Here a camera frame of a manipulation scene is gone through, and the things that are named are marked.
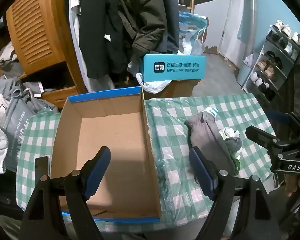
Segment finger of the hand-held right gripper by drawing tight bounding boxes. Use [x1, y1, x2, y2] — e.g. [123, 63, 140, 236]
[270, 111, 291, 125]
[246, 126, 281, 153]

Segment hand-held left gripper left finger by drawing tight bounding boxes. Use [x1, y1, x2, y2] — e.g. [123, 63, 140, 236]
[21, 146, 112, 240]

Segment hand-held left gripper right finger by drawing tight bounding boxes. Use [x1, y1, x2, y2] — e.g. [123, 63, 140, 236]
[189, 146, 282, 240]

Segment dark grey sock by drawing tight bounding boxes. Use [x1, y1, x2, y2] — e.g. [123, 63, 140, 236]
[225, 137, 243, 153]

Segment blue-rimmed cardboard shoe box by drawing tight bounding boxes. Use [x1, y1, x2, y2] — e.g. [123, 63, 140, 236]
[50, 86, 163, 223]

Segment white blue-striped sock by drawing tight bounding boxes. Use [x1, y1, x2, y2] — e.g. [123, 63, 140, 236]
[202, 107, 218, 117]

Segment person's right hand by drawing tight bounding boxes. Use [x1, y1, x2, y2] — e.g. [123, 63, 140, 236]
[285, 171, 300, 197]

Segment green white checkered tablecloth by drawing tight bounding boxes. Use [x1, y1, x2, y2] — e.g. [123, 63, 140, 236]
[16, 93, 277, 233]

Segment group of assorted shoes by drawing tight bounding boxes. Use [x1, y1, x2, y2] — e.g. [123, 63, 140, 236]
[250, 19, 300, 100]

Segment light blue trash bin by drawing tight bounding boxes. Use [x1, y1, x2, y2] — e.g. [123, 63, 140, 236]
[236, 54, 257, 87]

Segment grey shoe rack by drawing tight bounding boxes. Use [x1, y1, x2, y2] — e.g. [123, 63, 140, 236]
[241, 26, 300, 103]

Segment brown cardboard box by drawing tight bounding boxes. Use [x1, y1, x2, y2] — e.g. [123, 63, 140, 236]
[143, 79, 202, 100]

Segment grey printed tote bag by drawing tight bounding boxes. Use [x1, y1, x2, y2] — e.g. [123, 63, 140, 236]
[3, 97, 39, 172]

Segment white plastic bag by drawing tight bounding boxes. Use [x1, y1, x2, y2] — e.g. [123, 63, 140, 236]
[136, 72, 171, 93]

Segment white door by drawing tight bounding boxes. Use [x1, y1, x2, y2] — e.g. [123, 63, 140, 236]
[216, 0, 257, 67]

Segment teal printed box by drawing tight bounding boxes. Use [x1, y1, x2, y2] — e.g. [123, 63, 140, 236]
[142, 54, 207, 83]

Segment clear blue plastic bag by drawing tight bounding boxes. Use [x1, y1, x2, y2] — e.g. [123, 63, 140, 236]
[177, 11, 209, 55]

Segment grey hoodie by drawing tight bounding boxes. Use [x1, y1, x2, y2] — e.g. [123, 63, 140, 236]
[0, 77, 59, 114]

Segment black hanging coat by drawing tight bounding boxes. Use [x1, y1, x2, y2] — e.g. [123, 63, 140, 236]
[79, 0, 130, 79]

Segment dark blue hanging coat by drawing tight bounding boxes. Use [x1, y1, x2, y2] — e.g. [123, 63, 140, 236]
[157, 0, 180, 54]

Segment grey clothes in wardrobe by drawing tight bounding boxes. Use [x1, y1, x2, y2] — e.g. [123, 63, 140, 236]
[0, 17, 23, 79]

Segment wooden louvered wardrobe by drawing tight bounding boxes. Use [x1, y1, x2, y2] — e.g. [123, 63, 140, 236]
[0, 0, 88, 110]

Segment olive green hanging jacket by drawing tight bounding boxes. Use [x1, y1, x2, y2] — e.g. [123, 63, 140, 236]
[116, 0, 168, 67]

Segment white hanging garment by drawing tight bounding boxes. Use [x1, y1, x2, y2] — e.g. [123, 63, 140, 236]
[68, 0, 115, 93]

